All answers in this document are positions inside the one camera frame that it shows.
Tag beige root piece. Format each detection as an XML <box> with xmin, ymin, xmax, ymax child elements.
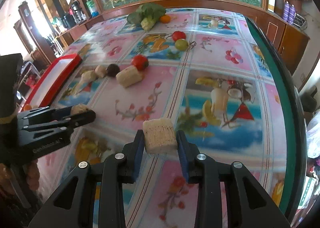
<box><xmin>70</xmin><ymin>104</ymin><xmax>90</xmax><ymax>115</ymax></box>

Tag beige root chunk small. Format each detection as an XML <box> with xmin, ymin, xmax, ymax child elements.
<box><xmin>94</xmin><ymin>65</ymin><xmax>107</xmax><ymax>78</ymax></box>

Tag beige ribbed root block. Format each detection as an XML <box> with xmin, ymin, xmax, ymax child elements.
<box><xmin>143</xmin><ymin>118</ymin><xmax>178</xmax><ymax>154</ymax></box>

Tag beige root chunk large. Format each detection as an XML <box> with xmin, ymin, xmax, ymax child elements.
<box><xmin>116</xmin><ymin>65</ymin><xmax>143</xmax><ymax>88</ymax></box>

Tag red tomato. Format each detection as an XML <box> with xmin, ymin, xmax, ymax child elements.
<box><xmin>172</xmin><ymin>30</ymin><xmax>187</xmax><ymax>42</ymax></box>
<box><xmin>131</xmin><ymin>54</ymin><xmax>149</xmax><ymax>71</ymax></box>

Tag orange carrot piece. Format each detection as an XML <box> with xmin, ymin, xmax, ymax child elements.
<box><xmin>23</xmin><ymin>104</ymin><xmax>32</xmax><ymax>111</ymax></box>

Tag red plastic tray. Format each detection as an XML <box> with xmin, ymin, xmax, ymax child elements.
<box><xmin>21</xmin><ymin>54</ymin><xmax>82</xmax><ymax>111</ymax></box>

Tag dark brown round fruit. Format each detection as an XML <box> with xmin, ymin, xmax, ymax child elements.
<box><xmin>106</xmin><ymin>64</ymin><xmax>120</xmax><ymax>78</ymax></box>

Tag black thermos flask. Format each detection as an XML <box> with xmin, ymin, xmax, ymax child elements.
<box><xmin>71</xmin><ymin>0</ymin><xmax>86</xmax><ymax>23</ymax></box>

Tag green water bottle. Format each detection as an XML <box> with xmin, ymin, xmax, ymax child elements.
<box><xmin>86</xmin><ymin>0</ymin><xmax>99</xmax><ymax>17</ymax></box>

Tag colourful fruit print tablecloth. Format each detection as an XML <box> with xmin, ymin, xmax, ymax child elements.
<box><xmin>35</xmin><ymin>8</ymin><xmax>288</xmax><ymax>228</ymax></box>

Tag green leafy vegetable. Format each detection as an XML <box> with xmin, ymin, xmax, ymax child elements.
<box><xmin>127</xmin><ymin>2</ymin><xmax>166</xmax><ymax>31</ymax></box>

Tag green tomato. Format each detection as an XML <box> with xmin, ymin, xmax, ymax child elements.
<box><xmin>175</xmin><ymin>39</ymin><xmax>189</xmax><ymax>51</ymax></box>

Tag small orange fruit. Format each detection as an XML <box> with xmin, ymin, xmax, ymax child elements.
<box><xmin>159</xmin><ymin>15</ymin><xmax>171</xmax><ymax>24</ymax></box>

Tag purple cups stack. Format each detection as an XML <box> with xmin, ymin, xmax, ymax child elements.
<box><xmin>282</xmin><ymin>1</ymin><xmax>296</xmax><ymax>24</ymax></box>

